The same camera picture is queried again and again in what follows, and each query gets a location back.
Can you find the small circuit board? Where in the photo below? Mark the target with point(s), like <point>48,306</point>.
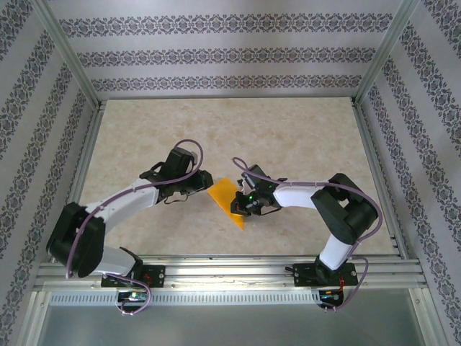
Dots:
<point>329,296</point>
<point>133,296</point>

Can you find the aluminium side rail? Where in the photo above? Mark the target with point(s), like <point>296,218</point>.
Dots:
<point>375,158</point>
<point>81,173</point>

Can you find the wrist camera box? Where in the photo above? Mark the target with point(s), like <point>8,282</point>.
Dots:
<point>246,185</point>
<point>194,158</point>

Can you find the grey metal panel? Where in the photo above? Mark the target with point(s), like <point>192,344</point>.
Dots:
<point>230,324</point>

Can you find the orange cloth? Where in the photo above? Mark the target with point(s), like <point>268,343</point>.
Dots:
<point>221,194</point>

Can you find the aluminium corner post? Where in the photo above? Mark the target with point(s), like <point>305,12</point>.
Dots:
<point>385,54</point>
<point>68,54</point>

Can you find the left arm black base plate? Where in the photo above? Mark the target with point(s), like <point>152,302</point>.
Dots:
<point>156,275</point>

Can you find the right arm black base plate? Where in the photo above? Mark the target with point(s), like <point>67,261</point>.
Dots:
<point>306,277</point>

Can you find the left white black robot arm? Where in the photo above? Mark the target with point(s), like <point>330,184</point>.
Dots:
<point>72,245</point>

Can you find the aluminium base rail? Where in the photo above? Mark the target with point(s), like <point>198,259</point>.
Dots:
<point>230,275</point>

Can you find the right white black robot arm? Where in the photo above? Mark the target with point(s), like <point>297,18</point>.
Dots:
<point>353,220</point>

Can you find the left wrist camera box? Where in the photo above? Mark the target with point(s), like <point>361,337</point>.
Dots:
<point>194,158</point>

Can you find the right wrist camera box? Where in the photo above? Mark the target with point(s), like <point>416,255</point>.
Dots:
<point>246,185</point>

